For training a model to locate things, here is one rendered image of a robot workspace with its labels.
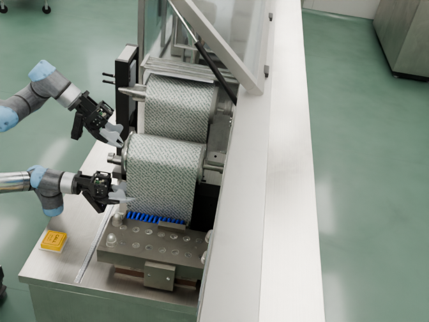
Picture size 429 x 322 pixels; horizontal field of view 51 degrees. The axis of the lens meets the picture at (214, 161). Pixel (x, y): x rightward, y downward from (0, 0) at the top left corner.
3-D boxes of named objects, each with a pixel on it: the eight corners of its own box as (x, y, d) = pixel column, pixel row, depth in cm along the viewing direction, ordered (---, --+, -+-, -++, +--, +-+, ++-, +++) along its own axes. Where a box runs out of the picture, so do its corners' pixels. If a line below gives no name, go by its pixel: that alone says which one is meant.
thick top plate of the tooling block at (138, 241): (111, 227, 164) (111, 214, 160) (220, 246, 163) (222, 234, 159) (97, 261, 151) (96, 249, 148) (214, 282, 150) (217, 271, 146)
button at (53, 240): (48, 234, 167) (48, 229, 165) (67, 237, 167) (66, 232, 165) (40, 248, 161) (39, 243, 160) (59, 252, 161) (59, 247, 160)
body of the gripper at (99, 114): (109, 123, 144) (79, 98, 139) (93, 137, 148) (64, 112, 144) (116, 111, 150) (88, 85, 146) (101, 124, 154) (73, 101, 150)
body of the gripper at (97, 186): (106, 186, 152) (71, 180, 153) (106, 204, 158) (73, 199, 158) (113, 172, 158) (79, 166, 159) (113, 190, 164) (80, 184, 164)
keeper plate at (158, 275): (145, 281, 154) (145, 260, 148) (173, 286, 154) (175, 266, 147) (143, 287, 153) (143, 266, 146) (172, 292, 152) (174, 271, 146)
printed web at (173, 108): (150, 170, 201) (155, 67, 170) (202, 179, 201) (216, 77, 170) (126, 234, 171) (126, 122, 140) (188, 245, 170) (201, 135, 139)
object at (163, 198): (126, 211, 164) (126, 172, 153) (190, 222, 163) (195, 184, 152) (126, 212, 164) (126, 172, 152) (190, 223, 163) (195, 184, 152)
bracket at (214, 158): (209, 154, 154) (209, 150, 153) (226, 158, 154) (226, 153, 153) (207, 163, 150) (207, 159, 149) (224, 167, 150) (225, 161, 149)
